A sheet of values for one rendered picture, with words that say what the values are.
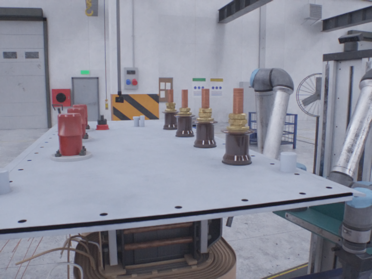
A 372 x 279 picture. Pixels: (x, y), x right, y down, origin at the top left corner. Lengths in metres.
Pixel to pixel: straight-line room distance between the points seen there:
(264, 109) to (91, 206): 1.48
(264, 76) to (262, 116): 0.24
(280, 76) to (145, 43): 4.72
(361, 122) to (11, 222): 1.25
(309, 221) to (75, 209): 1.50
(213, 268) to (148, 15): 5.81
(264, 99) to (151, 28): 4.71
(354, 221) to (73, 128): 0.93
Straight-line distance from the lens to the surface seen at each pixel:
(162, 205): 0.57
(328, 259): 2.22
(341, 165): 1.34
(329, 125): 1.97
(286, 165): 0.82
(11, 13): 14.73
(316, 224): 1.87
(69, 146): 0.97
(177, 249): 0.98
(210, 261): 0.97
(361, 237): 1.18
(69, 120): 0.96
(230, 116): 0.87
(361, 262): 1.20
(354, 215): 1.15
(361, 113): 1.44
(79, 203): 0.60
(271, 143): 1.74
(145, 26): 6.39
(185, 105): 1.37
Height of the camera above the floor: 1.56
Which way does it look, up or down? 9 degrees down
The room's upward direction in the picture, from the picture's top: straight up
